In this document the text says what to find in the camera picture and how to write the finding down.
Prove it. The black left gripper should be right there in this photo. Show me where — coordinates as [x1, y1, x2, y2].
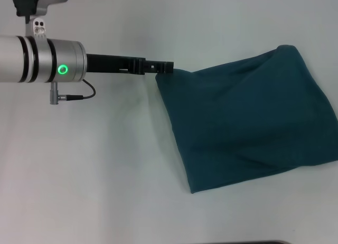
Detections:
[84, 53, 175, 76]

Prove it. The left gripper cable with plug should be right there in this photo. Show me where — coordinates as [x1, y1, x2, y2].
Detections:
[49, 78, 97, 106]

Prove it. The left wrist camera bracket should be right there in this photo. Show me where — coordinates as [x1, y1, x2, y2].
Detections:
[24, 14, 49, 40]

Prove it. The teal blue printed t-shirt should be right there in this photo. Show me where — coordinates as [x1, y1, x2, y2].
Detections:
[154, 44, 338, 195]

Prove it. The dark grey flat panel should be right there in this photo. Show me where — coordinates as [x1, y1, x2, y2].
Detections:
[182, 240, 292, 244]

